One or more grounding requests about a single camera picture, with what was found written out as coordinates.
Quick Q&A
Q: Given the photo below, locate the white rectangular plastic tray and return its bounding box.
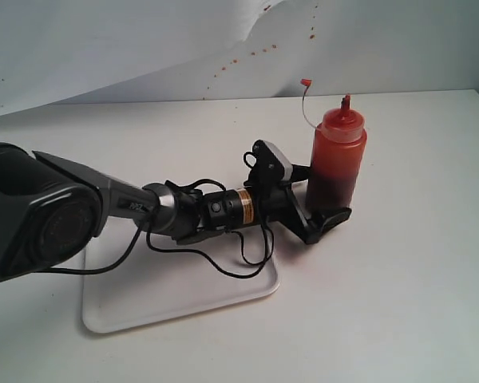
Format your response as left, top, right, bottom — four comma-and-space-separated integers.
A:
82, 219, 280, 334

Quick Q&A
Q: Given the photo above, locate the white paper backdrop sheet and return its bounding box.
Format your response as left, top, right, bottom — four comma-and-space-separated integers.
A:
0, 1, 479, 116

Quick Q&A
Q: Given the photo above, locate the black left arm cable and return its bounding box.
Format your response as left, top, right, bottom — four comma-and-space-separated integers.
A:
43, 151, 276, 280

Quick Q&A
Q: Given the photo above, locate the red ketchup squeeze bottle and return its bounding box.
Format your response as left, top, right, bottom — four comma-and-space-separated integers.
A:
305, 93, 367, 211

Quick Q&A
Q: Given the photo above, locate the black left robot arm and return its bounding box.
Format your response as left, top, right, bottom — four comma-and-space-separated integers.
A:
0, 140, 328, 282

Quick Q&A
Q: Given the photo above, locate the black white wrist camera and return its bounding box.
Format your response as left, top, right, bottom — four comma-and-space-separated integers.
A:
244, 140, 293, 188

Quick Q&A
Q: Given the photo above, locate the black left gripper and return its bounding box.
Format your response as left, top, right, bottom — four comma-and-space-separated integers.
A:
255, 164, 351, 244

